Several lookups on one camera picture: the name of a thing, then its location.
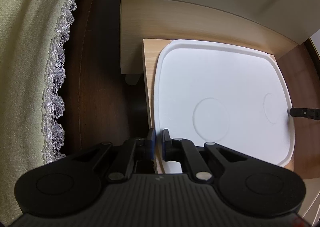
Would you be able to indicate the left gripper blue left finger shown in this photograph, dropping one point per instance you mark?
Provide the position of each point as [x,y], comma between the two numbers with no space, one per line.
[134,156]

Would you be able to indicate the beige wooden nightstand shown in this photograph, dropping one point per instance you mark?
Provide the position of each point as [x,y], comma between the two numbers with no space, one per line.
[272,26]

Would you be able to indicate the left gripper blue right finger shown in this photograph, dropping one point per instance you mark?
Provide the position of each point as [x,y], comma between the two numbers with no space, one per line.
[187,154]

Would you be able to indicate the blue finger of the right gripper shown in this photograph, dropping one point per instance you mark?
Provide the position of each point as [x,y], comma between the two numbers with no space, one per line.
[305,113]

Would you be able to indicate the white plastic bin lid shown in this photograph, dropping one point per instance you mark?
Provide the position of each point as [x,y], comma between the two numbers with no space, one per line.
[225,99]

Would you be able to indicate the yellow-green bed sheet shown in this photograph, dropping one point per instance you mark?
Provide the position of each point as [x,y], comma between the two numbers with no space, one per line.
[27,28]

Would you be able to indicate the white lace sheet trim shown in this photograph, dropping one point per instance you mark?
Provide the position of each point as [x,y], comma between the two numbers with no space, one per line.
[53,105]

